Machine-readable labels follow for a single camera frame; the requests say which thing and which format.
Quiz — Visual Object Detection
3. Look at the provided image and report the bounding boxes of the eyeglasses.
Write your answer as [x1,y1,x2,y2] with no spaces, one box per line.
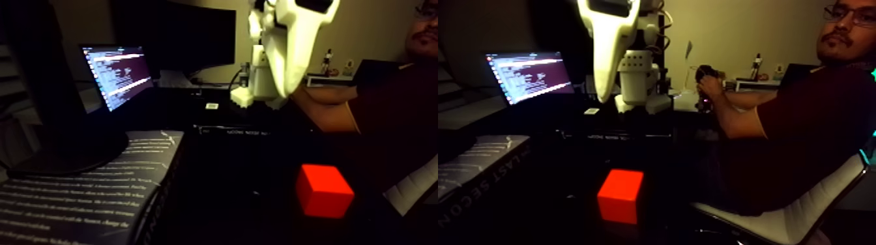
[825,3,876,27]

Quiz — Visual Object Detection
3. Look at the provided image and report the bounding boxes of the black book white print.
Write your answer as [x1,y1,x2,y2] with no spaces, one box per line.
[438,134,532,230]

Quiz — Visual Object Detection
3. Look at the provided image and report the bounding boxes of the person's right hand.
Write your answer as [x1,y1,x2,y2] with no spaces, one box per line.
[696,74,725,104]

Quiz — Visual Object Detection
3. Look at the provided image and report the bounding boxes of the person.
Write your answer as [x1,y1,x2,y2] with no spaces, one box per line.
[698,0,876,216]

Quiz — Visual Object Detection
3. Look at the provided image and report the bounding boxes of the red cube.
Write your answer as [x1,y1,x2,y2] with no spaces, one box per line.
[597,169,645,225]

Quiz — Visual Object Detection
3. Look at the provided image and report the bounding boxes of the black case white print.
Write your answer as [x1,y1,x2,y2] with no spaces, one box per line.
[561,126,675,143]

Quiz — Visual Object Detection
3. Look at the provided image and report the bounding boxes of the open laptop lit screen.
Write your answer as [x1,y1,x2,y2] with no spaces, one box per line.
[484,50,576,107]

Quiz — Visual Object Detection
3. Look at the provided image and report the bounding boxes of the white chair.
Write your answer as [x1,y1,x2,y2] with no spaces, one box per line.
[691,151,871,245]

